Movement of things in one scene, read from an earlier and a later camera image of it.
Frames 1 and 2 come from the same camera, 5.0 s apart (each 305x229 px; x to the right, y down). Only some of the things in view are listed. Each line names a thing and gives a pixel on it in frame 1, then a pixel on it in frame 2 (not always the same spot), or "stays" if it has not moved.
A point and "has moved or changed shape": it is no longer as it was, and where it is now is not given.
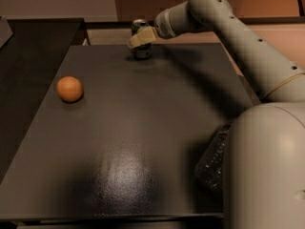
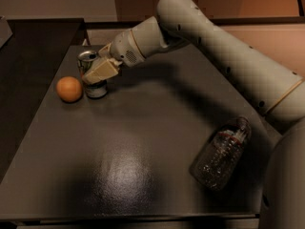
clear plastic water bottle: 209,168 stays
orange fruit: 70,89 stays
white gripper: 162,26 -> 124,49
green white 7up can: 141,51 has moved or changed shape
